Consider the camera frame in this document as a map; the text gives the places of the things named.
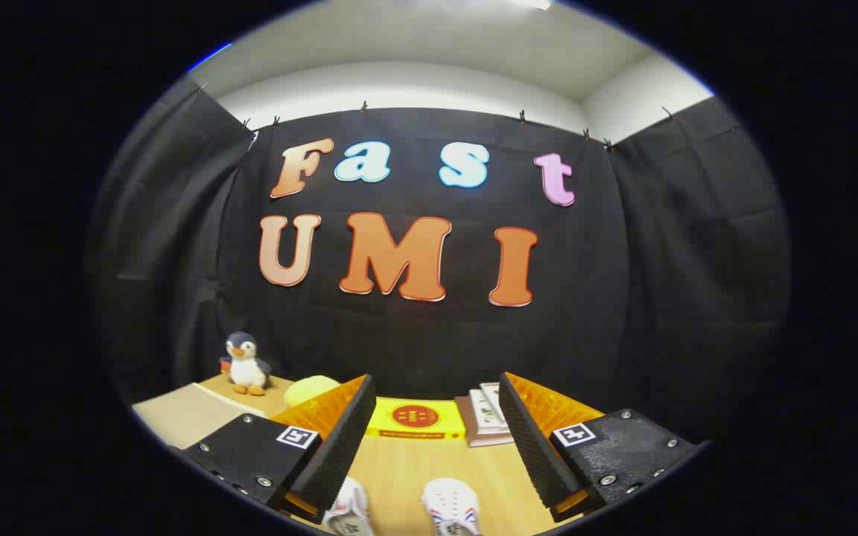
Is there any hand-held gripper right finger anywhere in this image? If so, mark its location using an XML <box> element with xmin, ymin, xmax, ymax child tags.
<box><xmin>498</xmin><ymin>371</ymin><xmax>700</xmax><ymax>523</ymax></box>

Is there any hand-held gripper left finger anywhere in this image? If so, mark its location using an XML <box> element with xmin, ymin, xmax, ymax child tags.
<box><xmin>182</xmin><ymin>374</ymin><xmax>378</xmax><ymax>522</ymax></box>

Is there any white canvas shoe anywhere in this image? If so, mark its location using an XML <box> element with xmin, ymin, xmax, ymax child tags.
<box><xmin>422</xmin><ymin>478</ymin><xmax>482</xmax><ymax>536</ymax></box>
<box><xmin>322</xmin><ymin>476</ymin><xmax>375</xmax><ymax>536</ymax></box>

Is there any beige fabric storage box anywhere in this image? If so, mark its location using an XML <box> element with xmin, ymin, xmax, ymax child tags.
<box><xmin>132</xmin><ymin>383</ymin><xmax>267</xmax><ymax>450</ymax></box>

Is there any white floral cover book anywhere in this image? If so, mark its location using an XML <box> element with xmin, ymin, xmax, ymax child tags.
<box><xmin>479</xmin><ymin>382</ymin><xmax>509</xmax><ymax>431</ymax></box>

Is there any round yellow plush cushion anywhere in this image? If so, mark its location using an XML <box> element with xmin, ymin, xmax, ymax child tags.
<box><xmin>284</xmin><ymin>375</ymin><xmax>342</xmax><ymax>408</ymax></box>

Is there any white paperback book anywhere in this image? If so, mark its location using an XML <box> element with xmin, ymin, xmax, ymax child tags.
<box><xmin>455</xmin><ymin>395</ymin><xmax>518</xmax><ymax>448</ymax></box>
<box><xmin>468</xmin><ymin>389</ymin><xmax>512</xmax><ymax>437</ymax></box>

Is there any yellow book with red circle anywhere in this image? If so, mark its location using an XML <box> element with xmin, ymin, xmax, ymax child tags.
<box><xmin>366</xmin><ymin>398</ymin><xmax>467</xmax><ymax>440</ymax></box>

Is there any penguin plush toy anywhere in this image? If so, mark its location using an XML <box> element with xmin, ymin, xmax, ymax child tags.
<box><xmin>219</xmin><ymin>331</ymin><xmax>273</xmax><ymax>397</ymax></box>

